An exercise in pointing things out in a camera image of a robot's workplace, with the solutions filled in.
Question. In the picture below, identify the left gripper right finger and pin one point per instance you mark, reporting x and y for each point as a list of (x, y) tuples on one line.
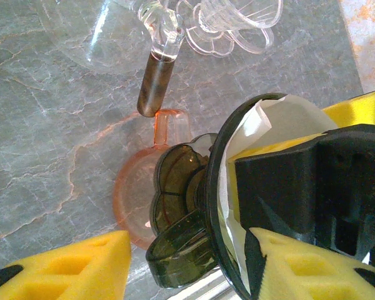
[(306, 275)]

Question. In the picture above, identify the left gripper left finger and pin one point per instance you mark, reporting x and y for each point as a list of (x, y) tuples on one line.
[(65, 272)]

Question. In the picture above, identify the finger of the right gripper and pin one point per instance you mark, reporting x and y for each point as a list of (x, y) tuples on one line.
[(275, 187), (362, 109)]

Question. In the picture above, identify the white paper coffee filter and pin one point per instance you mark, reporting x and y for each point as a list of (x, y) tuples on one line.
[(287, 118)]

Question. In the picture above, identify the dark green plastic dripper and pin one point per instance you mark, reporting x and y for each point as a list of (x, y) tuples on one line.
[(175, 187)]

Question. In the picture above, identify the clear plastic flower-base dripper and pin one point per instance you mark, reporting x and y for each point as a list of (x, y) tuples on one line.
[(237, 18)]

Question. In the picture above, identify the orange transparent plastic dripper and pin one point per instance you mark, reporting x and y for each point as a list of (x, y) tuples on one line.
[(134, 193)]

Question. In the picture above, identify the orange patterned white curtain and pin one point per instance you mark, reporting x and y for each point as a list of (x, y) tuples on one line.
[(368, 31)]

